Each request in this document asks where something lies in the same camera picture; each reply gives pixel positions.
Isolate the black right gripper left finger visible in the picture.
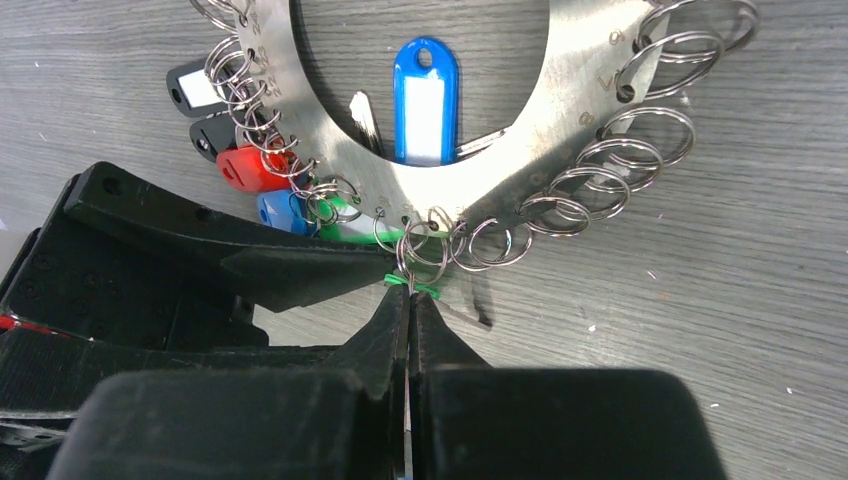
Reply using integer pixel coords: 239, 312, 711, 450
49, 286, 411, 479

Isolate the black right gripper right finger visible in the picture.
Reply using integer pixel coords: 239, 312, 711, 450
409, 294, 726, 479

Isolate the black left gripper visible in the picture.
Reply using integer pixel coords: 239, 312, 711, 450
1, 162, 394, 449

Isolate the round metal key organizer disc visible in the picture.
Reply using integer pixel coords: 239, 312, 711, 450
188, 0, 763, 280

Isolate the green key tag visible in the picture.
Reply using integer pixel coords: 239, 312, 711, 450
383, 274, 441, 300
317, 197, 403, 246

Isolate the blue key tag outer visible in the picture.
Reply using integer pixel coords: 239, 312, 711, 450
256, 190, 316, 236

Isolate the red key tag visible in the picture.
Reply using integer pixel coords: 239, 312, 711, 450
216, 145, 291, 194

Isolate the silver metal key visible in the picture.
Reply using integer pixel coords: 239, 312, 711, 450
349, 90, 384, 157

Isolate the black key tag white label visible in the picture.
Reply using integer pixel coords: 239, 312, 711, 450
165, 59, 222, 118

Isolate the blue key tag inside disc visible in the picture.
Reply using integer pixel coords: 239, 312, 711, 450
393, 37, 460, 167

